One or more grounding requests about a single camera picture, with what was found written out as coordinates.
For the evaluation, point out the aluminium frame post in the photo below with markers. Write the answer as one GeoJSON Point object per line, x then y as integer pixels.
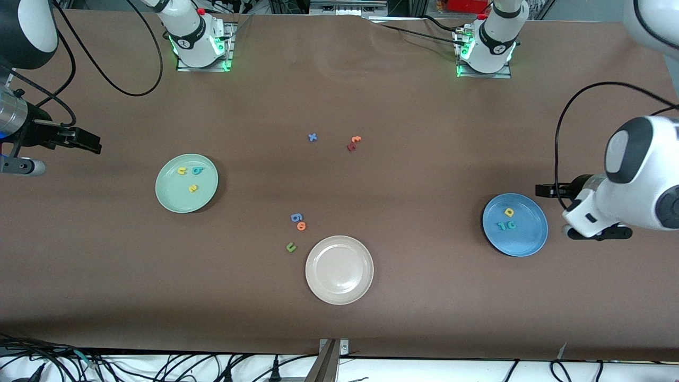
{"type": "Point", "coordinates": [326, 366]}

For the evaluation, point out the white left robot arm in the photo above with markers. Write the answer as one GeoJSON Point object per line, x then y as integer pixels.
{"type": "Point", "coordinates": [642, 175]}

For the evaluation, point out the blue plate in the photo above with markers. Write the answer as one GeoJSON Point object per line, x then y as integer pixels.
{"type": "Point", "coordinates": [525, 241]}

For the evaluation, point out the light green plate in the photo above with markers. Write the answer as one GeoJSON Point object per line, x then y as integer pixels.
{"type": "Point", "coordinates": [175, 199]}

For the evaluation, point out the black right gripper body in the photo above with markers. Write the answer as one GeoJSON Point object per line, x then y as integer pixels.
{"type": "Point", "coordinates": [38, 132]}

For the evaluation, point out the beige plate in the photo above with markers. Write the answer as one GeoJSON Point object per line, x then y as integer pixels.
{"type": "Point", "coordinates": [339, 270]}

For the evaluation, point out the silver metal equipment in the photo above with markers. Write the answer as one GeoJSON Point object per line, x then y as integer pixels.
{"type": "Point", "coordinates": [345, 8]}

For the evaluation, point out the white paper scrap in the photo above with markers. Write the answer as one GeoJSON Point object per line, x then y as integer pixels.
{"type": "Point", "coordinates": [561, 353]}

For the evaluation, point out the brown table cover sheet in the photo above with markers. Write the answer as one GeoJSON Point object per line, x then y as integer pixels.
{"type": "Point", "coordinates": [424, 318]}

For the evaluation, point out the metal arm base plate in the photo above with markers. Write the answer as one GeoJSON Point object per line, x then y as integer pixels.
{"type": "Point", "coordinates": [230, 48]}
{"type": "Point", "coordinates": [485, 75]}

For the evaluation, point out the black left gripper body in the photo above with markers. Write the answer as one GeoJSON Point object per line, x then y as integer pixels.
{"type": "Point", "coordinates": [579, 187]}

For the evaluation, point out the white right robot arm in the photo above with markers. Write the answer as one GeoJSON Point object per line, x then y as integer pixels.
{"type": "Point", "coordinates": [191, 48]}

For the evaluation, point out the red box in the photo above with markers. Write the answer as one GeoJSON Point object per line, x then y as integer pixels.
{"type": "Point", "coordinates": [467, 5]}

